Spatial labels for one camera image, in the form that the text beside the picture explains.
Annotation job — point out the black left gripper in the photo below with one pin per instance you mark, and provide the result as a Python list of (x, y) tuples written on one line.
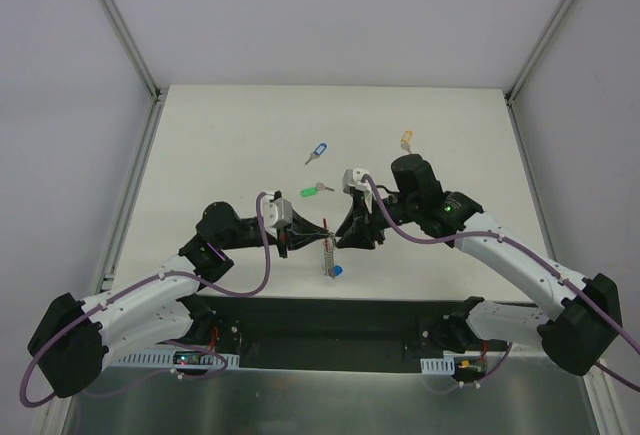
[(282, 237)]

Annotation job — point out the key with green tag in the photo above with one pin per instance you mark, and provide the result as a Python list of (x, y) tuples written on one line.
[(314, 190)]

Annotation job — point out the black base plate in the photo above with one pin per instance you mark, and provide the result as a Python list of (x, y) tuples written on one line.
[(326, 335)]

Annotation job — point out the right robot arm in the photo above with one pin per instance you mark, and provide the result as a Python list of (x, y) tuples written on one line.
[(573, 319)]

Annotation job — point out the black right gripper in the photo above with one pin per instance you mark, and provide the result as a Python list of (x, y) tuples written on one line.
[(365, 223)]

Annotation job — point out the key with yellow tag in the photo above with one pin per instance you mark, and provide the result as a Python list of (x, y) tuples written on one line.
[(405, 142)]

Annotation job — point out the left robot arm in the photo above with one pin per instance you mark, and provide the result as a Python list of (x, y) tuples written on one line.
[(77, 339)]

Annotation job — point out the key with blue rectangular tag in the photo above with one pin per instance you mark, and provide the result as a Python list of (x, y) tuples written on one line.
[(316, 153)]

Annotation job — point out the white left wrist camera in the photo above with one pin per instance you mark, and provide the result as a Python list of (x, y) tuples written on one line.
[(277, 212)]

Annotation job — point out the red handled metal key organizer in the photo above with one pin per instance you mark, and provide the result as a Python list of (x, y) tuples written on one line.
[(329, 265)]

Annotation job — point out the aluminium frame rail left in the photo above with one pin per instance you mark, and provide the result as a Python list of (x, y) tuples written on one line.
[(88, 109)]

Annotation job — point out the key with blue oval tag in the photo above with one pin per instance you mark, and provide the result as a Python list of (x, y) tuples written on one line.
[(336, 271)]

